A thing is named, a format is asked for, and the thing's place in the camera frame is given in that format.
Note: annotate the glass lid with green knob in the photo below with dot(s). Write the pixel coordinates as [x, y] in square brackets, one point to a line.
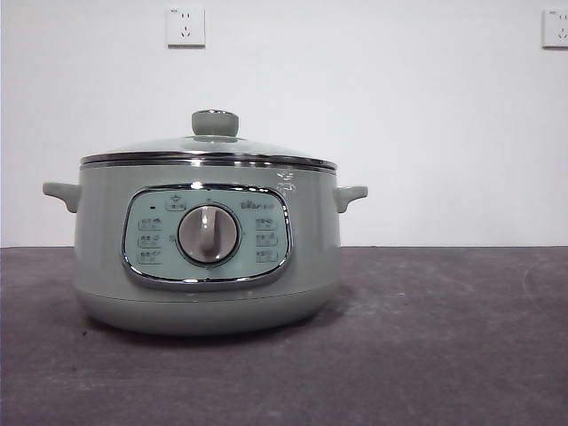
[215, 123]

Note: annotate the sage green electric cooking pot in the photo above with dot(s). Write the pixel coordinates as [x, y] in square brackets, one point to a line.
[97, 248]

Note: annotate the white wall socket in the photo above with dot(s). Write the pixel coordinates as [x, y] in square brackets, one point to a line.
[186, 26]
[557, 29]

